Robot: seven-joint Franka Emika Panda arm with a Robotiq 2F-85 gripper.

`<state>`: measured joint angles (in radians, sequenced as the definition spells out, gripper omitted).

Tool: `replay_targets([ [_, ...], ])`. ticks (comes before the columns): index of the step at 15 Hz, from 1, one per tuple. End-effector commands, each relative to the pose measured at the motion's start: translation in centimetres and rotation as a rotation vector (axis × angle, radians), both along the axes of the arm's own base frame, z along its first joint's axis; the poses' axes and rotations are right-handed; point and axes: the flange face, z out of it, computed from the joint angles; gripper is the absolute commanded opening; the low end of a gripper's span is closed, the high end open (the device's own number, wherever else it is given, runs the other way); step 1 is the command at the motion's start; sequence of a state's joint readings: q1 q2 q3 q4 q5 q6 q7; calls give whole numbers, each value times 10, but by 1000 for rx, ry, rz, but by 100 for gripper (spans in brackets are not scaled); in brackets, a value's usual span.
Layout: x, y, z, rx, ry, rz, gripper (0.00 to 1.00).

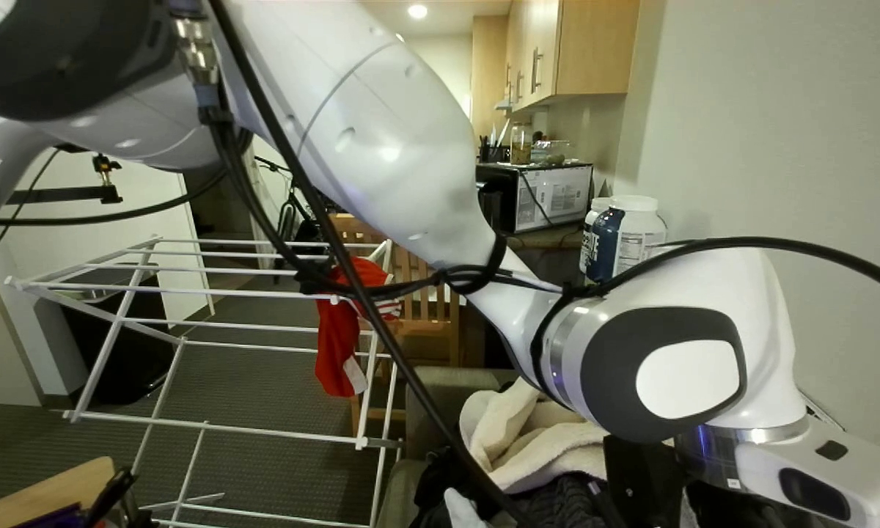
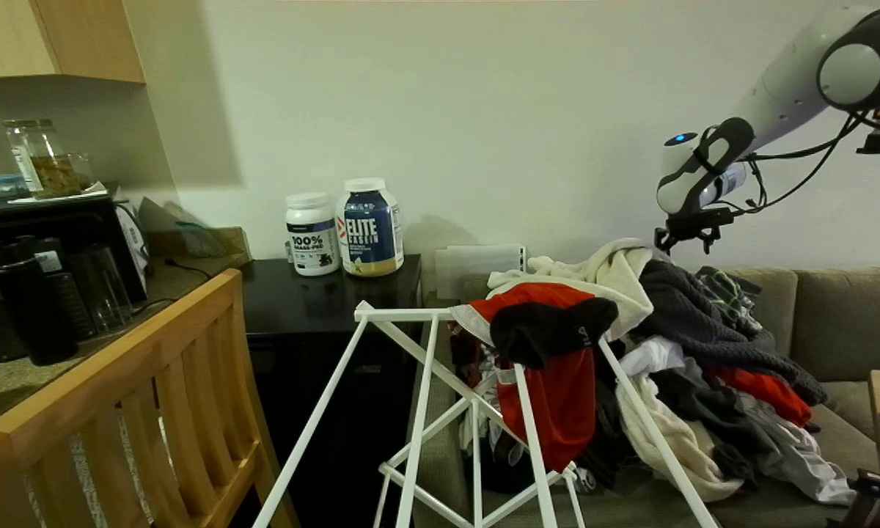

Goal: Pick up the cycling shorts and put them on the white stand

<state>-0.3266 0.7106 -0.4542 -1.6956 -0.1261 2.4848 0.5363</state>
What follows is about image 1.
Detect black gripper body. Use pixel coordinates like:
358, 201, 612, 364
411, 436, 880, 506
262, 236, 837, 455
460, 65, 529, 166
688, 477, 794, 528

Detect red white-trimmed shorts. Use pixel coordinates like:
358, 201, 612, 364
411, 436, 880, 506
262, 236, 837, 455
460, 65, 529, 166
313, 258, 402, 400

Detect dark grey fleece garment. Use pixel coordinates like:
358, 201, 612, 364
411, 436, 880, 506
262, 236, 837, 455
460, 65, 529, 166
502, 472, 611, 528

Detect cream terry towel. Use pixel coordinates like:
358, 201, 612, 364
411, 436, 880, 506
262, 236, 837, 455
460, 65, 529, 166
455, 375, 612, 494

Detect black cloth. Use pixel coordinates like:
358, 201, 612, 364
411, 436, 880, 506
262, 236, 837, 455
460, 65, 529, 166
413, 444, 510, 528

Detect blue label protein tub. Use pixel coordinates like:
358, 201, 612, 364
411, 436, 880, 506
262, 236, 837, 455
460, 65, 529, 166
577, 194, 668, 287

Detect wooden slatted chair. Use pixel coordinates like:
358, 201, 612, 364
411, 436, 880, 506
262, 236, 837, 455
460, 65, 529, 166
326, 211, 488, 370

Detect black microwave oven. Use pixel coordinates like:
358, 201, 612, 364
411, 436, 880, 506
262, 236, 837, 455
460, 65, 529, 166
474, 160, 595, 236

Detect black garment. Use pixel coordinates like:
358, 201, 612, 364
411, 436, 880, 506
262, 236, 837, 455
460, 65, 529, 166
292, 258, 338, 298

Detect tall wooden cabinet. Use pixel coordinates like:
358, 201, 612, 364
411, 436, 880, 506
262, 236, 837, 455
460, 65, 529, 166
467, 12, 514, 157

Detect black bicycle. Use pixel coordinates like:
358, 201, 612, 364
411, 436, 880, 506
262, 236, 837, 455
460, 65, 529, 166
253, 150, 316, 243

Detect black bin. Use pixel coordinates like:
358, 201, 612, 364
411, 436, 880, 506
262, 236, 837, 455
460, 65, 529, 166
61, 289, 181, 408

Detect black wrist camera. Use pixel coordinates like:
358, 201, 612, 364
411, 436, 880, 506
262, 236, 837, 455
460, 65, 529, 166
600, 434, 696, 528

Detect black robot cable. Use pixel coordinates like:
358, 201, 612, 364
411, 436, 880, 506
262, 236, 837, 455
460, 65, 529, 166
546, 232, 880, 304
199, 0, 523, 522

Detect wooden wall cabinet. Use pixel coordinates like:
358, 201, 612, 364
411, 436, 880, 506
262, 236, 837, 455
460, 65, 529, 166
502, 0, 642, 111

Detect white wire drying rack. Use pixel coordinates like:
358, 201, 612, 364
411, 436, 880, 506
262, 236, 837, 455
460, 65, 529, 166
4, 232, 405, 528

